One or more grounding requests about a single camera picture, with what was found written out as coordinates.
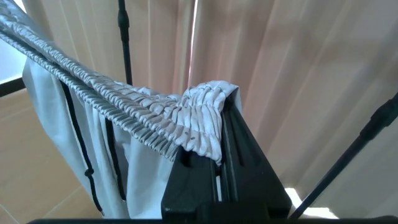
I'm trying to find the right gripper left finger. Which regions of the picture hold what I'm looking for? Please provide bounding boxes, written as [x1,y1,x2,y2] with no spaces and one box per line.
[160,148,219,219]

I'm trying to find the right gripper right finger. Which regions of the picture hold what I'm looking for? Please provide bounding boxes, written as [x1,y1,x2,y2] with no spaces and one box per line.
[216,95,293,219]

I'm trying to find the pale grey shorts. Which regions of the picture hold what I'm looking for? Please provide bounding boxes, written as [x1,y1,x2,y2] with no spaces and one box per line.
[0,0,244,220]

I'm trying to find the black clothes rack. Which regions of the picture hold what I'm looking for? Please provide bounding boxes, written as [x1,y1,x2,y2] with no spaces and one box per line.
[117,0,398,219]

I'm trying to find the beige curtain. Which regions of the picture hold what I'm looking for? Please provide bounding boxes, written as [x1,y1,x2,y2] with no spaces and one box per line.
[21,0,398,218]

